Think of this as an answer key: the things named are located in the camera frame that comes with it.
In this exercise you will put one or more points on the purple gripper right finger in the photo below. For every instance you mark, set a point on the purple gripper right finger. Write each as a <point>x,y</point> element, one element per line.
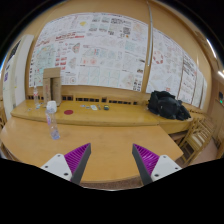
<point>151,166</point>

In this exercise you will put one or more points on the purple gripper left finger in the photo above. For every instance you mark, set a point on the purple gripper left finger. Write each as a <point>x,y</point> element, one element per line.
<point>70,166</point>

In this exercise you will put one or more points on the clear plastic water bottle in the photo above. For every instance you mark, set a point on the clear plastic water bottle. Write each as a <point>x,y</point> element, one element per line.
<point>52,124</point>

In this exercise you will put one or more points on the red round coaster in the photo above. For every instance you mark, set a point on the red round coaster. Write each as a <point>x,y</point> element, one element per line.
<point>68,112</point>

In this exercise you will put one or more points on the wooden chair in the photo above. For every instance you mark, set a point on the wooden chair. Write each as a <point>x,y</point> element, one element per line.
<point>196,139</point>

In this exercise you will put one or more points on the white card on table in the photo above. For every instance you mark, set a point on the white card on table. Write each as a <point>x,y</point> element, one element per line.
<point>93,107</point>

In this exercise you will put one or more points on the black backpack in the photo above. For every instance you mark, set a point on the black backpack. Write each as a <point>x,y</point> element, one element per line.
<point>164,104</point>

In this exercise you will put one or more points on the small dark object on table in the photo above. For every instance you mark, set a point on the small dark object on table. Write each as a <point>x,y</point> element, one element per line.
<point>106,107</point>

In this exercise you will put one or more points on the small clear bottle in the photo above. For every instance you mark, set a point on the small clear bottle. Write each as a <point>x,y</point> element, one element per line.
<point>36,97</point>

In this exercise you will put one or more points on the brown cardboard box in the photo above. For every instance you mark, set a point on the brown cardboard box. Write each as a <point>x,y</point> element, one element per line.
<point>52,85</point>

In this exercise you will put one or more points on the large poster sheet right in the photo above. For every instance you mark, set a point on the large poster sheet right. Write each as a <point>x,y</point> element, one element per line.
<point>174,71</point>

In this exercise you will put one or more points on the large poster sheet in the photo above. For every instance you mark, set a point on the large poster sheet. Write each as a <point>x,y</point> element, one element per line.
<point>96,49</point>
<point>174,71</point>

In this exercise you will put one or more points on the white door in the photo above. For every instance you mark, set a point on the white door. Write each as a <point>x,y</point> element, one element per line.
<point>14,74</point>

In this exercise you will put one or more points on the large poster sheet left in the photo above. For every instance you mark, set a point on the large poster sheet left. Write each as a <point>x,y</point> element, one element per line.
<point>96,49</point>

